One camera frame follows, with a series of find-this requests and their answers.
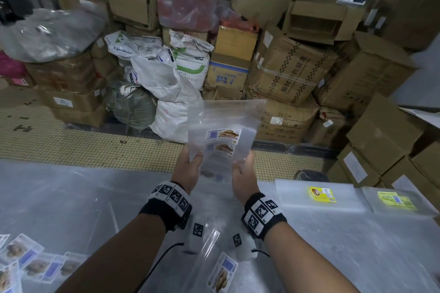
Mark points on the person's right forearm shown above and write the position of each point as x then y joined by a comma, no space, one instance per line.
309,265

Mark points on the open cardboard box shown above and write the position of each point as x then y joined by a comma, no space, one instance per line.
319,18

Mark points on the cardboard box with red print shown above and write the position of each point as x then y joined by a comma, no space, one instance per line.
292,121

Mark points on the grey table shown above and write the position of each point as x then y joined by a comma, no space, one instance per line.
343,251

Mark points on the plain white sack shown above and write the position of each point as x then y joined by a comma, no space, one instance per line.
168,121

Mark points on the large brown cardboard box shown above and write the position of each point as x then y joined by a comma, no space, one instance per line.
367,73

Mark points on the black wrapped bundle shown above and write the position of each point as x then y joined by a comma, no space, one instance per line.
311,176

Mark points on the low cardboard box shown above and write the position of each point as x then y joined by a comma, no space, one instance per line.
80,117

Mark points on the person's left forearm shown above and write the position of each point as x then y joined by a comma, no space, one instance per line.
113,258

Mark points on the cardboard box with white label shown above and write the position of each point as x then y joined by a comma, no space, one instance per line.
75,101

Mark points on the dark cardboard box red marks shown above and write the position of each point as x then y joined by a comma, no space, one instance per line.
62,73

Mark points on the white cardboard sheet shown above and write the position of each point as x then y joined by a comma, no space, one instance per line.
424,117

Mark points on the grey-green sack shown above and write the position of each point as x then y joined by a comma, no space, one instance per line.
132,105

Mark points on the plain yellowish cardboard box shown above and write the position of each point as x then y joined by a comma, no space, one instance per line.
235,42

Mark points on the small labelled brown box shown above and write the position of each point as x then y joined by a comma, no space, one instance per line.
326,128

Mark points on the small cardboard box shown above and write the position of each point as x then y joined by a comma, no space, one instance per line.
20,81

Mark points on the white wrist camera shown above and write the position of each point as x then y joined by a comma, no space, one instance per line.
196,234
242,244

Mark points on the crumpled white sack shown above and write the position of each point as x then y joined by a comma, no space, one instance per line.
154,73

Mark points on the torn brown cardboard box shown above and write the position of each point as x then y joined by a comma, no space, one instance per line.
223,93

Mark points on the cardboard boxes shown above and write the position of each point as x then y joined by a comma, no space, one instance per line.
381,135

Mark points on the stack of clear bags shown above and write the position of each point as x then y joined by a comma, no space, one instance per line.
223,121

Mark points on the white sack with blue print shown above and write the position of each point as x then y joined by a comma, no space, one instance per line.
123,45

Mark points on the person's left hand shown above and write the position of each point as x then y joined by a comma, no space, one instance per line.
187,172

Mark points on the pink plastic bag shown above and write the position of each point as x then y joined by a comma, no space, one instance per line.
12,66

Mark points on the cardboard box with blue stripe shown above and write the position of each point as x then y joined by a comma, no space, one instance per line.
227,71

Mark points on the cardboard box with checker pattern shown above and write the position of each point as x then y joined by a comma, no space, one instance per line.
292,69

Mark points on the bag pack with green label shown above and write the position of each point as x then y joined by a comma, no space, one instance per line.
398,203

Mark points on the white sack with green print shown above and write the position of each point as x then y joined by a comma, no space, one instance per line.
192,59

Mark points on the person's right hand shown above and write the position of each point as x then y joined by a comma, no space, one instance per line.
245,183

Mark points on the clear bags with labels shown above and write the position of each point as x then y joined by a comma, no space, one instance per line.
34,262

